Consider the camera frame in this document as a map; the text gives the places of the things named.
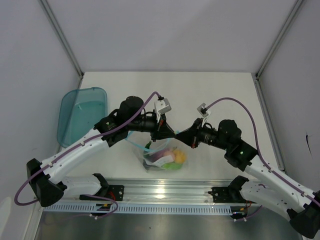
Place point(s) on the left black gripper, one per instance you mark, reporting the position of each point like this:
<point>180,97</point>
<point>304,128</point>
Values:
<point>163,131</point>

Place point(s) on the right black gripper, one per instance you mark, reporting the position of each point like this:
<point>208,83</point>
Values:
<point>190,136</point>

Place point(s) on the dark green toy chili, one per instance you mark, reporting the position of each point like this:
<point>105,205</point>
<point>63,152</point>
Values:
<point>147,146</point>

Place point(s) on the yellow toy lemon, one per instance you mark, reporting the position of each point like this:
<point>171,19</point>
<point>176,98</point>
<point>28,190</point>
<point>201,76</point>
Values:
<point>179,156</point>

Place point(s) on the clear zip top bag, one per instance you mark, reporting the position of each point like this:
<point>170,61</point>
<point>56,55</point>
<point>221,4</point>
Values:
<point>138,140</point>

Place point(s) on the purple toy eggplant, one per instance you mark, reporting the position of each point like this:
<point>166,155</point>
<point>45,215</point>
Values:
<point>159,154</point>

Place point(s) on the pink toy food piece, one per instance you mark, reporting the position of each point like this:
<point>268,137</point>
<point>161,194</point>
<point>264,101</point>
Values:
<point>166,159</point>

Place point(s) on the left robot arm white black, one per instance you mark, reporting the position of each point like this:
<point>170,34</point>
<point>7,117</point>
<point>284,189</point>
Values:
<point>48,178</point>

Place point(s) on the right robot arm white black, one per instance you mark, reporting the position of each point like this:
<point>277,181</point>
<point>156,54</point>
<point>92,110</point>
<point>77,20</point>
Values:
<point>296,203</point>

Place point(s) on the teal plastic bin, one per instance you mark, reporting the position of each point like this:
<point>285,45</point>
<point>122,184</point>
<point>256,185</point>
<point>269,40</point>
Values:
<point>80,110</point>

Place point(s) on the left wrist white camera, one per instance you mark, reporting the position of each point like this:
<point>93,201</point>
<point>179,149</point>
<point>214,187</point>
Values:
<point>161,107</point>

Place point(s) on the wrist white camera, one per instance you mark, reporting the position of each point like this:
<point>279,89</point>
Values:
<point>204,112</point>
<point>161,107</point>

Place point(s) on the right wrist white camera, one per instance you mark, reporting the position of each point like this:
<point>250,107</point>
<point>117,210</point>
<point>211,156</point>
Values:
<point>204,112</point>

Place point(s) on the aluminium mounting rail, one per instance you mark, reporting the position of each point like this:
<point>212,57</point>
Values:
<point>175,192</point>

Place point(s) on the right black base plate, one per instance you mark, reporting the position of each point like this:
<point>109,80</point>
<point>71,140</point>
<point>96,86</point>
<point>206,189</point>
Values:
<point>228,194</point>

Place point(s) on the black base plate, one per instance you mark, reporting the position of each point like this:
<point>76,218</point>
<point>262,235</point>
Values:
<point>114,192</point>
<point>228,194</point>

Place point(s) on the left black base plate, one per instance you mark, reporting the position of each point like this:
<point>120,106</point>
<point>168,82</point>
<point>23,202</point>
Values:
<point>114,192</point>

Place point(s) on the white slotted cable duct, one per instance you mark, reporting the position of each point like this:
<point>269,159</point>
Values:
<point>133,208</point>

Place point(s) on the right aluminium frame post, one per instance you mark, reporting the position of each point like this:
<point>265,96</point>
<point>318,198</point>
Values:
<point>280,36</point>

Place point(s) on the aluminium frame post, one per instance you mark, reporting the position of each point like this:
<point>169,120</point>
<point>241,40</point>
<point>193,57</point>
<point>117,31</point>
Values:
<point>57,29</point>
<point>280,36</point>

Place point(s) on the left aluminium frame post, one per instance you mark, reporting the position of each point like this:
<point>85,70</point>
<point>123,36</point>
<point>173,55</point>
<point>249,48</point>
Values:
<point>57,29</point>

